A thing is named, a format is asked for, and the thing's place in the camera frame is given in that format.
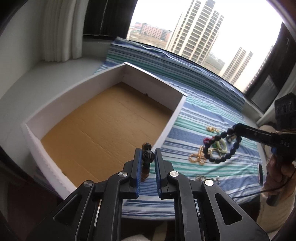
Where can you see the left white curtain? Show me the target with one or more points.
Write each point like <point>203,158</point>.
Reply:
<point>62,32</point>

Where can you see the pale jade bangle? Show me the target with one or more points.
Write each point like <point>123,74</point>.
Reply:
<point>221,145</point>

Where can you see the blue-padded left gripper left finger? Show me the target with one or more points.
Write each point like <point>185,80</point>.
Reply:
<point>135,174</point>

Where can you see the white fluffy rug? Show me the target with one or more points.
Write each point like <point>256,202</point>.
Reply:
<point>271,219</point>

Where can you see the right hand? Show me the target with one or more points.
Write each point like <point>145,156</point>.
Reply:
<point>275,175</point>

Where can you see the white curtain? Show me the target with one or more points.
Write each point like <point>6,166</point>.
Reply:
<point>62,32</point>
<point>269,116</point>

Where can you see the white cardboard box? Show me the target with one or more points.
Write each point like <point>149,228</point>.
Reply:
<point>92,128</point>

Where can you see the smartphone on bed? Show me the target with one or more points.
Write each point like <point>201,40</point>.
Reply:
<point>260,174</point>

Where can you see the silver rings cluster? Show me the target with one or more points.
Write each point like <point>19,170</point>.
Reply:
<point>202,178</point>

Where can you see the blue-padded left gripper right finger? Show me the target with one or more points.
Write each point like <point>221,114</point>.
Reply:
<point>162,169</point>

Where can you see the gold chain earrings cluster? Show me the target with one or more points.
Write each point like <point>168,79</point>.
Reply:
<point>212,129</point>

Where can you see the right white curtain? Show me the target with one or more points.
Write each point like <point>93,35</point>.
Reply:
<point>269,116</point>

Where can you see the blue green striped bedsheet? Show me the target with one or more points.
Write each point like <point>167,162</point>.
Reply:
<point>212,106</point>

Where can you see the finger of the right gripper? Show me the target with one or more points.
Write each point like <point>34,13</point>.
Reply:
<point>254,134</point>

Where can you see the gold rhinestone bangle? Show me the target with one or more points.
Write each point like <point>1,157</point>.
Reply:
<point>214,153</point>

